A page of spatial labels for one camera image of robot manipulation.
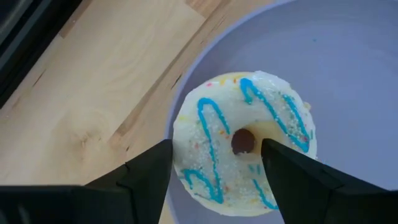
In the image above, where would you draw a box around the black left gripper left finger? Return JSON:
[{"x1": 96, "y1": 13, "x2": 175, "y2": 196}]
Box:
[{"x1": 0, "y1": 139, "x2": 174, "y2": 224}]

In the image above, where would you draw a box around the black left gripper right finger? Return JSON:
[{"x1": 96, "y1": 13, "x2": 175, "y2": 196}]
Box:
[{"x1": 261, "y1": 138, "x2": 398, "y2": 224}]

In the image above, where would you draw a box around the white donut blue drizzle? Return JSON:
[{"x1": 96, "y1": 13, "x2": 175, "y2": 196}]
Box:
[{"x1": 172, "y1": 70, "x2": 318, "y2": 218}]

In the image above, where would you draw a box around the purple round plate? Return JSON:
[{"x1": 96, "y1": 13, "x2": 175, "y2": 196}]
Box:
[{"x1": 164, "y1": 0, "x2": 398, "y2": 224}]

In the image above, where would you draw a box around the black aluminium rig frame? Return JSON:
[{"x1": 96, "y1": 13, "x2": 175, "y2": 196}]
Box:
[{"x1": 0, "y1": 0, "x2": 83, "y2": 110}]

